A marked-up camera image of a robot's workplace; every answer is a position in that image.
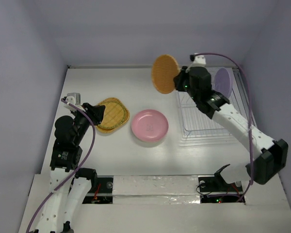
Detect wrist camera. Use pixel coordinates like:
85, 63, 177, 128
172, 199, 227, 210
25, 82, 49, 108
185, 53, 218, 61
63, 92, 81, 109
190, 53, 206, 67

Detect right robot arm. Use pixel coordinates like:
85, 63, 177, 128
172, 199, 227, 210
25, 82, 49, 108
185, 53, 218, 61
173, 66, 289, 190

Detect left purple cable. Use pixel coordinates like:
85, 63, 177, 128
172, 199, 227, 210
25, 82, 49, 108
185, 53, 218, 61
25, 98, 97, 233

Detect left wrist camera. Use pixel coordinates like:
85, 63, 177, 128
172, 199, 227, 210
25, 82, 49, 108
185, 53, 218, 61
63, 92, 81, 109

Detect green-rimmed woven plate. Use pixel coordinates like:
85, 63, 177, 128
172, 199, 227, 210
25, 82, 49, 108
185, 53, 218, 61
99, 100, 128, 130

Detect pink round plate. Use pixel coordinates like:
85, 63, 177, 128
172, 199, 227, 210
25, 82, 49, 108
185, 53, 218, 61
131, 109, 169, 137

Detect square woven bamboo plate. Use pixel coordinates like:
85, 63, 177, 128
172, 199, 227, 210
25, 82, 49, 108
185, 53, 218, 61
97, 97, 130, 133

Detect black cable at base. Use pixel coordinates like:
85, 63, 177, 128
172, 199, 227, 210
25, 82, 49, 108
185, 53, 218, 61
195, 181, 244, 197

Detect foil-wrapped front bar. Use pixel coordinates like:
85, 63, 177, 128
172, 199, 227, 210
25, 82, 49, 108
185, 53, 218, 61
112, 175, 200, 205

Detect orange woven round plate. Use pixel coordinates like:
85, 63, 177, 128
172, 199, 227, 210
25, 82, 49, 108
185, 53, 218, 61
151, 54, 180, 94

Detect white wire dish rack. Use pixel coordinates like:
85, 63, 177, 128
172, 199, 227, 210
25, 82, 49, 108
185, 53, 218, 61
176, 67, 252, 146

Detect red wire left base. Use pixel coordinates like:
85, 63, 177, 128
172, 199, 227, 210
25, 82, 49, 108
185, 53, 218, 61
92, 183, 102, 202

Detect purple round plate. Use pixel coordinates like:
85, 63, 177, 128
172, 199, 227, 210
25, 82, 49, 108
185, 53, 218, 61
213, 67, 233, 99

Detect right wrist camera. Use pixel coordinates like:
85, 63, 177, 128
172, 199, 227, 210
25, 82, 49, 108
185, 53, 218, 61
190, 53, 206, 67

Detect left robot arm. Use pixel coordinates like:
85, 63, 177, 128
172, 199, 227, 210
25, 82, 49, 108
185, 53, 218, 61
26, 100, 105, 233

